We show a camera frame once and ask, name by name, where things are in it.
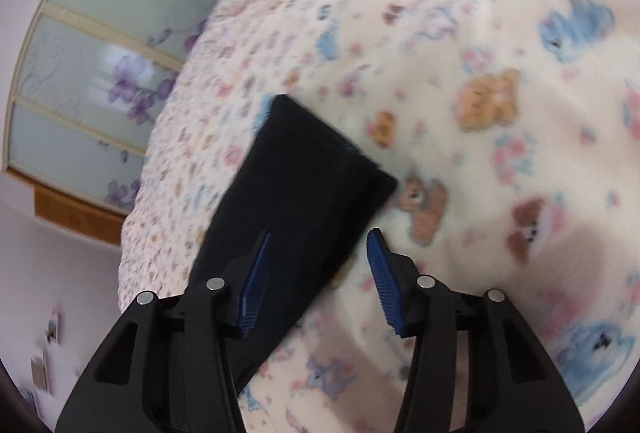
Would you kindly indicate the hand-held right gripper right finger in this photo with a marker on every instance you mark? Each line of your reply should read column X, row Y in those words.
column 382, row 280

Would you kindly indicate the black pants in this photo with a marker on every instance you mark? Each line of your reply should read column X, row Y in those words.
column 300, row 213

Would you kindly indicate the floral quilted bedspread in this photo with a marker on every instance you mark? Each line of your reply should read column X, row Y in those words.
column 210, row 123

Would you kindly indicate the frosted glass wardrobe doors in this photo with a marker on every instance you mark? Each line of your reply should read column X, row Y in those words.
column 95, row 78

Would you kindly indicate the bear print fleece blanket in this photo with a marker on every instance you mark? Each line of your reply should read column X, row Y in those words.
column 480, row 153

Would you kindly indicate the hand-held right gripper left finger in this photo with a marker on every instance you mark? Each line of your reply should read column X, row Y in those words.
column 254, row 282

